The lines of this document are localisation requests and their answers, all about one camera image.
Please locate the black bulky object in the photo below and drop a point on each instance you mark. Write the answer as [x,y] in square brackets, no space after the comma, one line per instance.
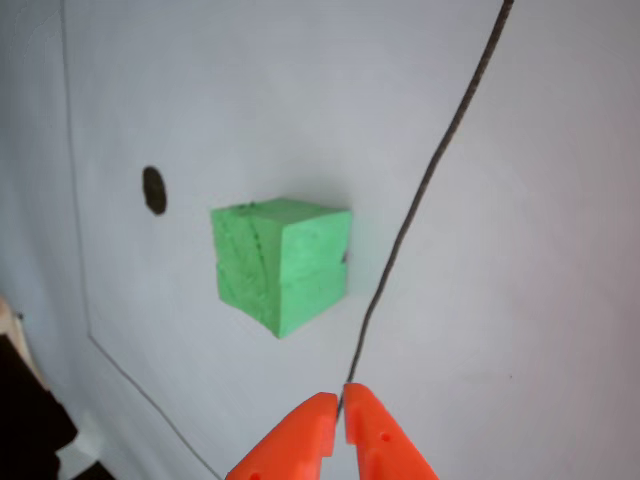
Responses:
[25,420]

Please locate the green wooden block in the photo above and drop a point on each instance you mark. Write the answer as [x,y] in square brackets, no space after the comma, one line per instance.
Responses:
[280,260]

